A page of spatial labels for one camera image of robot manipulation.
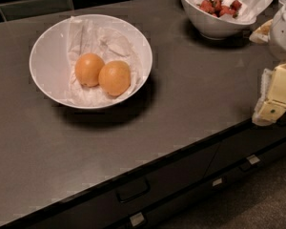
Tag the orange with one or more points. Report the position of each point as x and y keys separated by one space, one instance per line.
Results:
x=87 y=69
x=115 y=78

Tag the large white bowl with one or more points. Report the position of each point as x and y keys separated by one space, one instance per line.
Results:
x=50 y=66

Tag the left dark drawer front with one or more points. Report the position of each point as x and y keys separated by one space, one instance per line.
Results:
x=117 y=198

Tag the lower dark drawer front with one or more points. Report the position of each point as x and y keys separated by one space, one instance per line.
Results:
x=245 y=197

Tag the dark drawer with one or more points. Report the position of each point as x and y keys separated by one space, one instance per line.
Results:
x=245 y=197
x=250 y=147
x=117 y=198

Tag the white bowl with strawberries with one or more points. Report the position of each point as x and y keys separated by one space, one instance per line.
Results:
x=217 y=27

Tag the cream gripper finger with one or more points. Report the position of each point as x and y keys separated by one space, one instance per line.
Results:
x=261 y=34
x=271 y=105

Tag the red strawberries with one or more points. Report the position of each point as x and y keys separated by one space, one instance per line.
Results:
x=218 y=9

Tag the right dark drawer front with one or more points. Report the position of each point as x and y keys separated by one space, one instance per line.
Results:
x=250 y=147

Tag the white paper towel in bowl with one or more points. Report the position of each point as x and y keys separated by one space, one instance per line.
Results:
x=86 y=35

